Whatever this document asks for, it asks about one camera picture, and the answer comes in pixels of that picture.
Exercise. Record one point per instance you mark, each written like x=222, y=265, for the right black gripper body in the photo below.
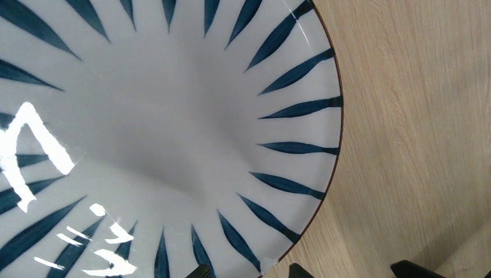
x=408, y=269

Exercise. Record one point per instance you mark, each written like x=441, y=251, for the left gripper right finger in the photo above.
x=296, y=271

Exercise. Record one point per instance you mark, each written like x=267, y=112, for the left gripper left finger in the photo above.
x=202, y=271

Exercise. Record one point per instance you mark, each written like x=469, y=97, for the blue striped white plate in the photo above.
x=148, y=138

